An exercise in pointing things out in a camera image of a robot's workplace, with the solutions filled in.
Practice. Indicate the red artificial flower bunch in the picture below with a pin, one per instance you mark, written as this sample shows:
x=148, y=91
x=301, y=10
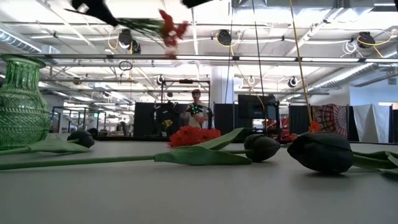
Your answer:
x=192, y=135
x=314, y=126
x=169, y=28

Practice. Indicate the person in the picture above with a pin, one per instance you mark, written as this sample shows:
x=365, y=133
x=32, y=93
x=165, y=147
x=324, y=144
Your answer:
x=196, y=93

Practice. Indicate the green glass vase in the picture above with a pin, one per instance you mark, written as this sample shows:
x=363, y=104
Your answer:
x=21, y=109

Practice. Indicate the black artificial tulip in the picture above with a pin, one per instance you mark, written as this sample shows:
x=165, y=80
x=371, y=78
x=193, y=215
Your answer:
x=320, y=152
x=261, y=147
x=81, y=138

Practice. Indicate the black metal station frame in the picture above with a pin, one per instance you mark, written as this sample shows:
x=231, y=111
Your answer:
x=186, y=81

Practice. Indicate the long ceiling light bar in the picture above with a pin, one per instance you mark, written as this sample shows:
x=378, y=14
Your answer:
x=267, y=58

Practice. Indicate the black monitor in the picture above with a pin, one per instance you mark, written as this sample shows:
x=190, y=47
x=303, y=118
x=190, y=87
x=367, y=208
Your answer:
x=252, y=107

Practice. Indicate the black partition panel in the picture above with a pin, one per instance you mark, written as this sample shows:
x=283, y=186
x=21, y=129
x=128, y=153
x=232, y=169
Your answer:
x=224, y=118
x=299, y=119
x=144, y=119

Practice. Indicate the yellow flower bunch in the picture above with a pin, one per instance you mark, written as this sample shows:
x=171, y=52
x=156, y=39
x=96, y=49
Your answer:
x=168, y=124

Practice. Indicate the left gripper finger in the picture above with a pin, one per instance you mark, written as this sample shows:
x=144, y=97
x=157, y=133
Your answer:
x=107, y=17

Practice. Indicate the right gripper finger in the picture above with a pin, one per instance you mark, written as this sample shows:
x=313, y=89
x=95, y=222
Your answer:
x=194, y=2

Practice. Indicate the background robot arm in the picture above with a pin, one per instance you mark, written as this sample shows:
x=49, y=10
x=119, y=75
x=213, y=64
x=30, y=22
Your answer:
x=199, y=109

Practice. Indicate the white hanging cloth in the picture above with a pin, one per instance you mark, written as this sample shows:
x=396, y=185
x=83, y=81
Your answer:
x=371, y=123

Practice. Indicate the red patterned tapestry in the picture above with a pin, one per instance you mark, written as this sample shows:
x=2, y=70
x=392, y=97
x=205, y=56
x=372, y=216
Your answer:
x=331, y=119

